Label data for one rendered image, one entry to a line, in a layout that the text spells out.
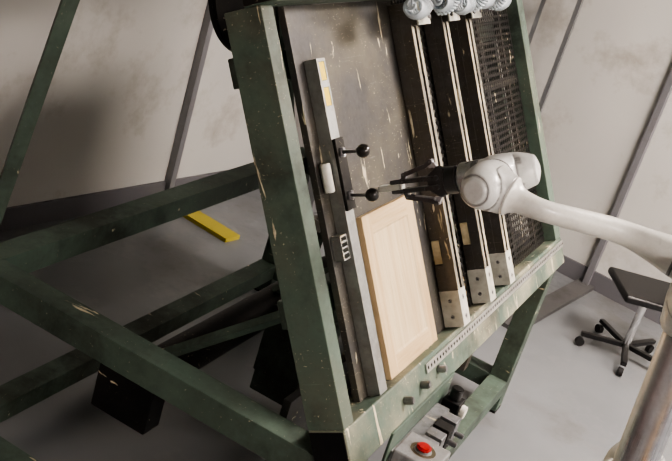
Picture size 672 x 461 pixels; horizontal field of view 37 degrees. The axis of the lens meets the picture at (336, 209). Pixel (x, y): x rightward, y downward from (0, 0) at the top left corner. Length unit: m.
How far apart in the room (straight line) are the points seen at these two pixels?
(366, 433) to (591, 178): 4.17
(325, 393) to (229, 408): 0.31
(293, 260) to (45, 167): 2.88
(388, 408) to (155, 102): 3.14
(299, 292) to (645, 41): 4.29
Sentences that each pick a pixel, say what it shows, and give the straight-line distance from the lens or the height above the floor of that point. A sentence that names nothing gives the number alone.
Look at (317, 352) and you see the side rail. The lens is 2.62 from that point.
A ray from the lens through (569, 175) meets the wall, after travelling 6.76.
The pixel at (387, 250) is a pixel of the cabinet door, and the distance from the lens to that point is 3.03.
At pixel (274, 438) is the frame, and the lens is 2.79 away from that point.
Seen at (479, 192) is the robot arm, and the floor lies 1.62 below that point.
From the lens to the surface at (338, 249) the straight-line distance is 2.75.
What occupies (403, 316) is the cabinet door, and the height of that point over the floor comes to 1.01.
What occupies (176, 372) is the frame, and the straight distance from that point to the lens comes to 2.92.
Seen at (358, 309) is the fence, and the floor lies 1.11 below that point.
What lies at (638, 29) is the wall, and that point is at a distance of 6.56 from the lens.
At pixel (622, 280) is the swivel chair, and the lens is 5.82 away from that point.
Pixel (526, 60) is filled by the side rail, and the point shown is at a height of 1.59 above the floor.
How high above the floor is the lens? 2.33
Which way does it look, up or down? 21 degrees down
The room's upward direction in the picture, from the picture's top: 17 degrees clockwise
